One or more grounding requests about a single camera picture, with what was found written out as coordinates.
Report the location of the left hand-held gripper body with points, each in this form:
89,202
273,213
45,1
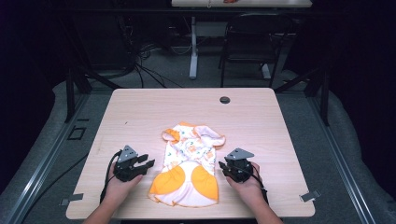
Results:
126,168

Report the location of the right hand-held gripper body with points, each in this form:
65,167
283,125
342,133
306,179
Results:
239,168

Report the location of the orange and white baby garment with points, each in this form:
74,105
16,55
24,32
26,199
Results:
186,168

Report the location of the person's left hand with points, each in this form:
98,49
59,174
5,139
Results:
120,188

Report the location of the person's right hand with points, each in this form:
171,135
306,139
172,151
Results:
247,189

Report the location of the grey tape piece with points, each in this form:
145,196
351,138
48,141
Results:
72,198
310,196

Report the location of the black metal stand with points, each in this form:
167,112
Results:
70,93
324,99

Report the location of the white desk leg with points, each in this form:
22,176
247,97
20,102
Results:
193,53

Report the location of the black folding chair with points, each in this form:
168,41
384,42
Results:
255,46

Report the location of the light background desk top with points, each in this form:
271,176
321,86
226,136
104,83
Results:
249,3

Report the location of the orange thing on background desk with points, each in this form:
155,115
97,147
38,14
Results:
229,1

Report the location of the aluminium floor rail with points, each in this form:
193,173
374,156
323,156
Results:
46,158
342,161

